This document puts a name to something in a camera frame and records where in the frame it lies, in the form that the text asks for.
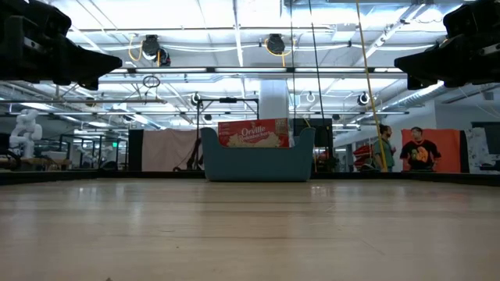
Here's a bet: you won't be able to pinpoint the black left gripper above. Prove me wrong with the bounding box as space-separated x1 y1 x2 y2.
0 15 123 91

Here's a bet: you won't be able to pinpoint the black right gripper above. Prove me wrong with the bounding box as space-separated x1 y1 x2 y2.
393 30 500 91

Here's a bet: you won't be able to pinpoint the red butter popcorn bag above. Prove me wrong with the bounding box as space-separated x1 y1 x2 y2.
217 117 291 149

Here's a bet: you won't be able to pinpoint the teal plastic basket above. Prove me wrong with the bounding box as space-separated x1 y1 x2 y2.
200 126 316 183

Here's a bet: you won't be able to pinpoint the orange fabric panel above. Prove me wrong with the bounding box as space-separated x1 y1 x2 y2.
401 128 462 173

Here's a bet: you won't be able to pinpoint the person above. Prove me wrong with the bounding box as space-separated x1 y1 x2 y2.
372 123 397 173
398 126 442 173

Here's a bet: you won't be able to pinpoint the narrow black panel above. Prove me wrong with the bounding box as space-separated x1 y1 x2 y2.
127 128 145 172

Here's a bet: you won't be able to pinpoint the white patterned cloth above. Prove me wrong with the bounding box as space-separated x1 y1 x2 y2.
464 126 494 173

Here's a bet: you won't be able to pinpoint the dark monitor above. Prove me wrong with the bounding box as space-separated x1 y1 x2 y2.
470 121 500 156

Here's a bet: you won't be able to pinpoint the red stacked objects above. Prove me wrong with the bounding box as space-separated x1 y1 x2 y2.
352 143 378 172

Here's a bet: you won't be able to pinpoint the pink fabric panel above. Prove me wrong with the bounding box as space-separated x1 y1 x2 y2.
142 128 202 172

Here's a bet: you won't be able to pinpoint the white building column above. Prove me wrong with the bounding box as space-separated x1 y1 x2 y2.
259 80 291 121

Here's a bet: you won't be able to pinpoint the long ceiling light strip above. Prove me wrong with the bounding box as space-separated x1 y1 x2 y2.
112 66 403 75

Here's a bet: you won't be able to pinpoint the silver ventilation duct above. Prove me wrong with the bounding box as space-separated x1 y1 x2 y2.
382 81 446 112

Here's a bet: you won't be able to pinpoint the yellow cable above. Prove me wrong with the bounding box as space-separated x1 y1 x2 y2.
355 0 388 173

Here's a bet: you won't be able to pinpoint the black workstation frame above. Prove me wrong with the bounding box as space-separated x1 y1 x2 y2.
58 134 130 172

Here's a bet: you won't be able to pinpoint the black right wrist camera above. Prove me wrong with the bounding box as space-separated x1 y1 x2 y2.
443 0 500 39

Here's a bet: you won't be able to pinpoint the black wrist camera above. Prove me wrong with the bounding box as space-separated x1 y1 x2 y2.
443 0 500 39
0 0 73 38

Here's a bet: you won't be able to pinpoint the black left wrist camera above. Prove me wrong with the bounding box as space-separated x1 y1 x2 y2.
0 0 73 38

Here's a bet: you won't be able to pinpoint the black power cable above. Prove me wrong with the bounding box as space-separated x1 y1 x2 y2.
308 0 326 120

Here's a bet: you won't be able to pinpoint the black aluminium table frame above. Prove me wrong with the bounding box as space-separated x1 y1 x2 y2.
0 169 500 187

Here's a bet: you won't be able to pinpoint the thin black hanging cable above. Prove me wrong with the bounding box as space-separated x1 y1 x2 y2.
289 0 297 120

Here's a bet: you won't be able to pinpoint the black camera rig frame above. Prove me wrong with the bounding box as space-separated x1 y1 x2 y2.
196 97 260 130

